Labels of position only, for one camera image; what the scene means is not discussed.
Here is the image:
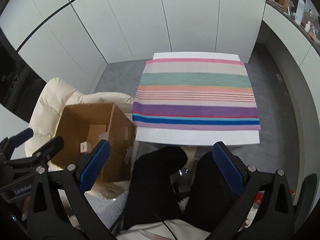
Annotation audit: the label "beige square carton box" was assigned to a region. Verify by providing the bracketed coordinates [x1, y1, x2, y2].
[80, 141, 88, 154]

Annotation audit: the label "brown cardboard box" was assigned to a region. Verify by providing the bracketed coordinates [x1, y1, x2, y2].
[51, 103, 134, 183]

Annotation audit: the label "black trousers legs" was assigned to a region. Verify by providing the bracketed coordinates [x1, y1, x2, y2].
[123, 146, 238, 232]

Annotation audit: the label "striped colourful mat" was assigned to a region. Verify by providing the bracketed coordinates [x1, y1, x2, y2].
[132, 58, 261, 131]

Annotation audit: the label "white tall bottle on shelf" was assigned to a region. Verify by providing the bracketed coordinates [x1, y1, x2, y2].
[295, 0, 305, 25]

